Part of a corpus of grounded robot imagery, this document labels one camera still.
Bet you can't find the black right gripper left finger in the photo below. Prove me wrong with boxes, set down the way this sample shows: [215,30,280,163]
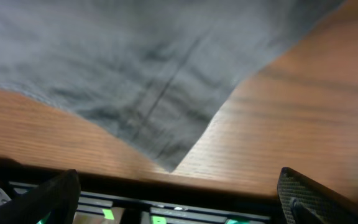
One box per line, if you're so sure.
[0,169,81,224]

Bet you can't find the grey shorts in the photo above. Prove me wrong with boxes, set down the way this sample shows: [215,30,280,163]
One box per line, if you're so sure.
[0,0,341,171]

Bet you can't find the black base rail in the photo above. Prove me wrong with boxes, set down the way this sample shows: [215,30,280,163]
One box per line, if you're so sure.
[0,180,279,224]

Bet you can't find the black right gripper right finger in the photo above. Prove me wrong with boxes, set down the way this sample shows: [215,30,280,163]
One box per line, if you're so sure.
[277,167,358,224]

